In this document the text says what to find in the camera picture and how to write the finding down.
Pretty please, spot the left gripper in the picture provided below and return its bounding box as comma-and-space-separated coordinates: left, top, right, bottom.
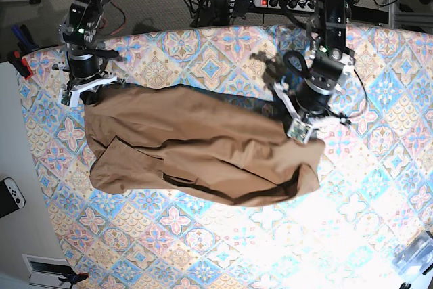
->
272, 55, 350, 127

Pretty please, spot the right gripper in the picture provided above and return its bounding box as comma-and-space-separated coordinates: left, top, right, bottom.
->
53, 49, 124, 106

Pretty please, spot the brown t-shirt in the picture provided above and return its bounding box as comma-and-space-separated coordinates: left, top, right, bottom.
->
84, 84, 325, 207

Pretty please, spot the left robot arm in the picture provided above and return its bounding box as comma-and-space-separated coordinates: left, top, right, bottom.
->
272, 0, 355, 129

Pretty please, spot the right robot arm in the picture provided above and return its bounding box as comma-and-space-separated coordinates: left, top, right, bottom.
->
57, 0, 122, 107

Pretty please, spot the blue black clamp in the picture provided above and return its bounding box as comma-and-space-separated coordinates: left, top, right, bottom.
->
11, 24, 39, 54

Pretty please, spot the red black clamp left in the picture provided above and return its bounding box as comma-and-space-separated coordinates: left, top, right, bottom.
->
7, 51, 33, 80

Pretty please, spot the white power strip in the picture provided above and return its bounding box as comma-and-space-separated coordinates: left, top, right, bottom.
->
252, 0, 314, 13

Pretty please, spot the patterned tablecloth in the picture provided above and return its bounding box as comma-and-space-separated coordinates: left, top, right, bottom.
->
18, 26, 432, 288

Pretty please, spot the game console with white controller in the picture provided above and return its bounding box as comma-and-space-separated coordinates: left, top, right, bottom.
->
0, 177, 26, 218

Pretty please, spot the white floor vent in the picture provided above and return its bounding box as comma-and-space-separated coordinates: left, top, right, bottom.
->
22, 254, 74, 288

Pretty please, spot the black orange clamp bottom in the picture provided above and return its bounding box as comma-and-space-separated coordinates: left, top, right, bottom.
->
58, 272, 89, 288

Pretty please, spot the clear plastic box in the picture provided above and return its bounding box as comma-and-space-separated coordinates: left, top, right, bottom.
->
392, 231, 432, 282

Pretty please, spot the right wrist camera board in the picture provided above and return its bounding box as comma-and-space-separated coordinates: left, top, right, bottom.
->
58, 88, 80, 108

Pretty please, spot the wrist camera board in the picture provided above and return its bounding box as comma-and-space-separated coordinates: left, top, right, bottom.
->
286, 119, 313, 144
58, 88, 80, 108

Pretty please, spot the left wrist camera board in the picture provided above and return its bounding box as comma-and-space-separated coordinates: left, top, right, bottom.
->
286, 119, 313, 144

